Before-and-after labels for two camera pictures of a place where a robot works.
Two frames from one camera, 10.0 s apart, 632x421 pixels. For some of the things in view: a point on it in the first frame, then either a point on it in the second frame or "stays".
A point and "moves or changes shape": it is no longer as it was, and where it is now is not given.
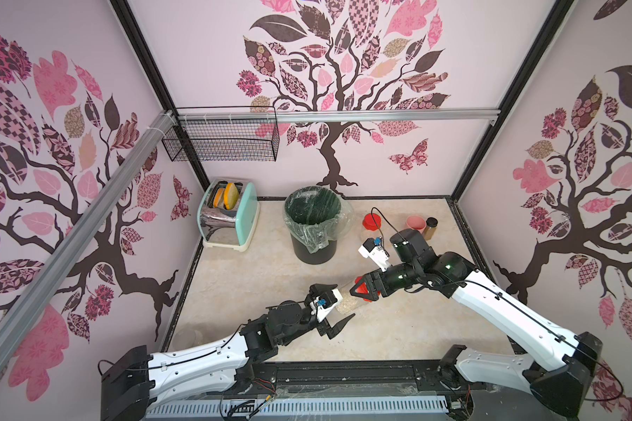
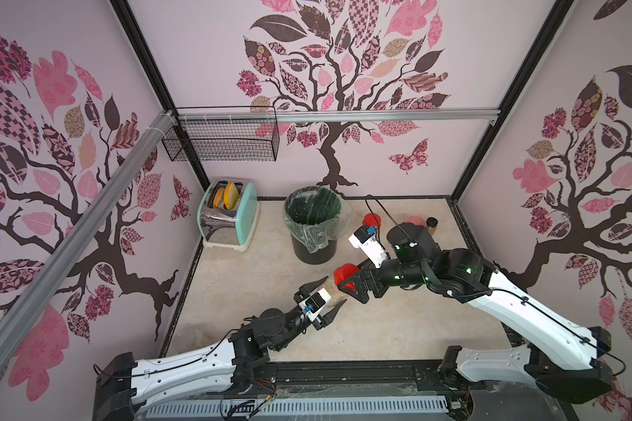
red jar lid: [362, 288] moves or changes shape
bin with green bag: [317, 215] stays
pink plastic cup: [416, 222] stays
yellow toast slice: [231, 196] stays
